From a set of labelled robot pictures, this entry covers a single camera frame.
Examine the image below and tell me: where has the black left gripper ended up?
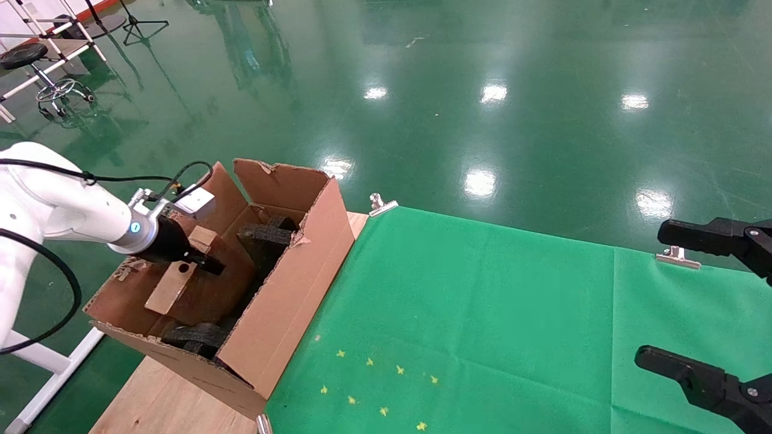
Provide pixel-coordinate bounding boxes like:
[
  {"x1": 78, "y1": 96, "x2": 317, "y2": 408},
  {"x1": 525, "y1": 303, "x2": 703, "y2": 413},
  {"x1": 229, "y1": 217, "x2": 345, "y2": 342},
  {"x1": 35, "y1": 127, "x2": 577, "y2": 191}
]
[{"x1": 136, "y1": 216, "x2": 227, "y2": 276}]

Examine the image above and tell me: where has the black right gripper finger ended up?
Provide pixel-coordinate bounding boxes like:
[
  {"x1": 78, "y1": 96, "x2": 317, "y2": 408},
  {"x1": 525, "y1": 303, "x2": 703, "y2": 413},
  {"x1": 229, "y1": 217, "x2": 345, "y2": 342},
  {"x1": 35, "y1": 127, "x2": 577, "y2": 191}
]
[
  {"x1": 657, "y1": 217, "x2": 772, "y2": 285},
  {"x1": 634, "y1": 345, "x2": 772, "y2": 434}
]

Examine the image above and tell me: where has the small cardboard box with hole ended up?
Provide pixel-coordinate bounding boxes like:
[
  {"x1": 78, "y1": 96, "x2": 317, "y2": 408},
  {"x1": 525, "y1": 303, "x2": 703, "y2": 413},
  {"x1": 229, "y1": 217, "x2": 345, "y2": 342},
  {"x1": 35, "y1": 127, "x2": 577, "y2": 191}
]
[{"x1": 144, "y1": 225, "x2": 237, "y2": 317}]

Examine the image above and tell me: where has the large open cardboard carton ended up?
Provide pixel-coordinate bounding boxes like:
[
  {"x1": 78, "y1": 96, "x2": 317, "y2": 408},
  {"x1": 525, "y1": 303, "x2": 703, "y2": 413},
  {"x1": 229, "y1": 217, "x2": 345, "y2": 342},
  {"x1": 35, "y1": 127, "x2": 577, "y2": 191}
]
[{"x1": 83, "y1": 158, "x2": 356, "y2": 420}]

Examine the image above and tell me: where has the white metal floor stand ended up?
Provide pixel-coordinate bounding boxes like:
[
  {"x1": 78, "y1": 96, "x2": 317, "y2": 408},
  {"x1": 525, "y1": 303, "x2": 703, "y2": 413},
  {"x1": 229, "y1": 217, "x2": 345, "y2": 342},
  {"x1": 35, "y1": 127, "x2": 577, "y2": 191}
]
[{"x1": 0, "y1": 325, "x2": 109, "y2": 434}]

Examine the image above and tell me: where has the green table cloth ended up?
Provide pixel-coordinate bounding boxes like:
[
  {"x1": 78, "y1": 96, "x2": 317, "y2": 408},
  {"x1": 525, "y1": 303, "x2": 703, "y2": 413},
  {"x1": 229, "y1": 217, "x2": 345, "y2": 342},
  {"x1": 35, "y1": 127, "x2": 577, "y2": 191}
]
[{"x1": 265, "y1": 205, "x2": 772, "y2": 434}]

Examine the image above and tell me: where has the black tripod stand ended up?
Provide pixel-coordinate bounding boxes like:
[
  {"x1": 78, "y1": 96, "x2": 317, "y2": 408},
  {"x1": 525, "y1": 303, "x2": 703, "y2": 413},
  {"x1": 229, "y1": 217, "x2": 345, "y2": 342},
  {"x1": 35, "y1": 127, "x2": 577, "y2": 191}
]
[{"x1": 118, "y1": 0, "x2": 171, "y2": 47}]

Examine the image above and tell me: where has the black pole stand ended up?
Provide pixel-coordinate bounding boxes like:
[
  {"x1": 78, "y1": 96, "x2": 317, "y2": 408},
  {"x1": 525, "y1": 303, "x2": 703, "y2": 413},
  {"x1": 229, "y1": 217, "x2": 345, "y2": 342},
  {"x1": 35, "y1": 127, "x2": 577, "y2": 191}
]
[{"x1": 55, "y1": 0, "x2": 128, "y2": 40}]

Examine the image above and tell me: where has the black round stool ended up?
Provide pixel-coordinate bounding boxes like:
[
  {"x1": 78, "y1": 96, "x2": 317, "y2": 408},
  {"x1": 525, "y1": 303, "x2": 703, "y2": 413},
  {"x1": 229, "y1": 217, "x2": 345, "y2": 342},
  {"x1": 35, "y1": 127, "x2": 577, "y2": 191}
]
[{"x1": 0, "y1": 42, "x2": 96, "y2": 119}]

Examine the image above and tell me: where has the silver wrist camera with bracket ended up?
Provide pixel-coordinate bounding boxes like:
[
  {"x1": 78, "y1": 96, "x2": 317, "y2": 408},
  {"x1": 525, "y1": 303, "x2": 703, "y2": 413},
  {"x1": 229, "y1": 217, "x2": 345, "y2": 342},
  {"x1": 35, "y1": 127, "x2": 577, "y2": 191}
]
[{"x1": 130, "y1": 186, "x2": 217, "y2": 224}]

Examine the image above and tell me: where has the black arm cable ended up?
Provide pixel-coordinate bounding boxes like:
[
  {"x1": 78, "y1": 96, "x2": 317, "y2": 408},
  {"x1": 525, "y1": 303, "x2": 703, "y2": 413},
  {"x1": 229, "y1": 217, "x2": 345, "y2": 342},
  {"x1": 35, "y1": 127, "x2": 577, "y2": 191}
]
[{"x1": 0, "y1": 158, "x2": 213, "y2": 355}]

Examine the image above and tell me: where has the white frame work table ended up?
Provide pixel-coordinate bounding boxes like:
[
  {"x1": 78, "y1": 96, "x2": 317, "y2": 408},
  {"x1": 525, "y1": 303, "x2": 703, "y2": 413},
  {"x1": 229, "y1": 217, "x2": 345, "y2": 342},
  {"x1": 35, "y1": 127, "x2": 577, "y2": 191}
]
[{"x1": 0, "y1": 0, "x2": 109, "y2": 124}]

